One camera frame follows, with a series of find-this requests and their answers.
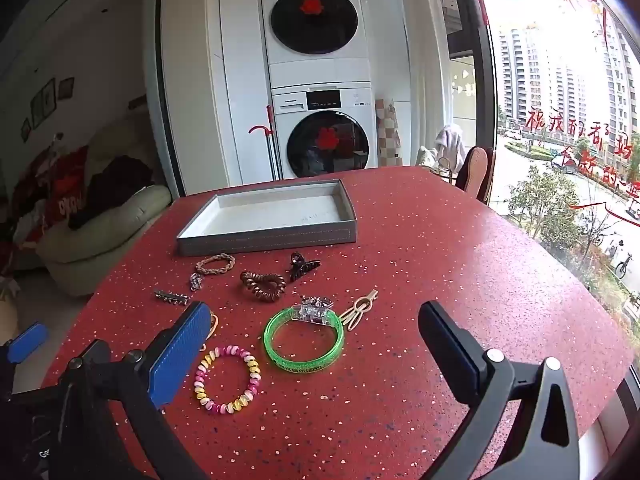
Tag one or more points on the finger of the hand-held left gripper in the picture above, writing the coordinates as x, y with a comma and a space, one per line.
27, 342

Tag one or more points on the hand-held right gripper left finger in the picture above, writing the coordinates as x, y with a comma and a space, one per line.
180, 355

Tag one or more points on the beige cutout hair clip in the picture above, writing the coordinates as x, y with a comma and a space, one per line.
357, 307

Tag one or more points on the green translucent bangle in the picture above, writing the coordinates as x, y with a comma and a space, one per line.
280, 355

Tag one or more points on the large dark picture frame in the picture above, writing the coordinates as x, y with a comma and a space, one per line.
44, 102

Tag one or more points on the small dark picture frame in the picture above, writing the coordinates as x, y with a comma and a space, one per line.
65, 88

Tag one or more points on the white front-load dryer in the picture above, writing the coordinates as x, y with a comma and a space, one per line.
315, 20

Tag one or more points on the brown chair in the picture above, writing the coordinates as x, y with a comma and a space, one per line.
479, 172

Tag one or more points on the checkered cloth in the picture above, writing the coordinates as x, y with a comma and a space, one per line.
389, 132

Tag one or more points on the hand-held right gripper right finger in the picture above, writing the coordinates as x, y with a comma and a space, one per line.
445, 341

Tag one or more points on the dark clothing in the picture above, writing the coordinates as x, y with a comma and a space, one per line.
120, 180

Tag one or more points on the red printed clothing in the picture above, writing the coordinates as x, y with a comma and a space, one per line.
55, 195

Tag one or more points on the cream sofa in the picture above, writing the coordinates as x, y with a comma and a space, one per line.
115, 255

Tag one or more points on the silver heart charm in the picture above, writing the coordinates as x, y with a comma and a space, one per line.
196, 281

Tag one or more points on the white cabinet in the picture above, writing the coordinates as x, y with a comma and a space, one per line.
210, 85

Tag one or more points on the grey jewelry tray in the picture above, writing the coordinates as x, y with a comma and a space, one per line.
280, 210

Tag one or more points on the dark hair claw clip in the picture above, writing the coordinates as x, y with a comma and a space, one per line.
301, 266

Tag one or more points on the silver barrette hair clip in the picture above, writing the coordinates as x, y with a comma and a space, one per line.
170, 296

